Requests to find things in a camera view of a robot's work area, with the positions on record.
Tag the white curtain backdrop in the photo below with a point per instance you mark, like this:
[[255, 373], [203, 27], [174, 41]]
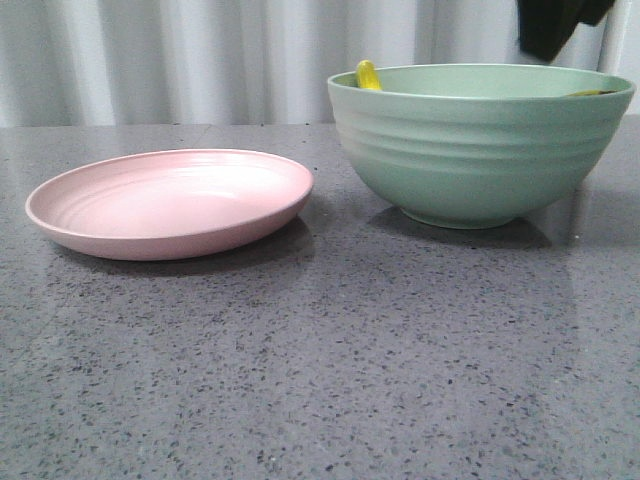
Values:
[[224, 62]]

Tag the green ribbed bowl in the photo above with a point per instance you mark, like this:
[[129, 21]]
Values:
[[473, 146]]

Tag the pink plate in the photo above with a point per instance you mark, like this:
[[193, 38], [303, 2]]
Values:
[[170, 204]]

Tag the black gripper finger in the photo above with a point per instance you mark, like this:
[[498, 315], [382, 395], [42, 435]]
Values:
[[545, 26]]

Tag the yellow banana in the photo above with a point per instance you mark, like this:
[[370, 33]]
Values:
[[369, 76]]

